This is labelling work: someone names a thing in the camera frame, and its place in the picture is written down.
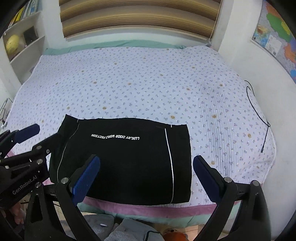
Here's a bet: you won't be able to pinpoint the black hooded jacket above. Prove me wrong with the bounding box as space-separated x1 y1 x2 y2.
49 115 192 206

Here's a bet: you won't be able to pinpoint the grey clothes on floor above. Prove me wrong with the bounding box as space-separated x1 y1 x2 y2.
84 214 164 241

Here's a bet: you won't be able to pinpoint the person's left hand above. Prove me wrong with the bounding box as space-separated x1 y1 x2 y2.
10 202 26 225

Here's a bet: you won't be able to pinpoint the pink quilt border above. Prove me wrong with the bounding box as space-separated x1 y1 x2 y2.
78 196 216 228

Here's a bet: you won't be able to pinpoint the orange object on floor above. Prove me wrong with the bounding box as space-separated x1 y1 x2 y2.
163 228 189 241

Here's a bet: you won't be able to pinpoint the white bookshelf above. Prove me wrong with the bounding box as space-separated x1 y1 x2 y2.
1 1 46 89

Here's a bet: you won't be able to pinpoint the yellow plush toy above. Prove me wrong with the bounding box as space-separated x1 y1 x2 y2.
5 35 21 59

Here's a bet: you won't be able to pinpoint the white floral quilt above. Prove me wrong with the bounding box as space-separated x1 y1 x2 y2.
6 50 275 206

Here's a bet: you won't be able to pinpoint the green bed sheet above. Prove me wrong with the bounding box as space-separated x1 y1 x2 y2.
42 40 213 57

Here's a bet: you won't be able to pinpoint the wooden striped headboard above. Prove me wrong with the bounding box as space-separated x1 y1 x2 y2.
59 0 221 38

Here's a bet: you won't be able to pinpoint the black cable on bed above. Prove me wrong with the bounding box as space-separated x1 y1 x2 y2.
244 79 271 153

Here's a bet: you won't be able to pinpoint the colourful wall map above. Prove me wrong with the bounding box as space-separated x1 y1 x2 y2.
252 1 295 81

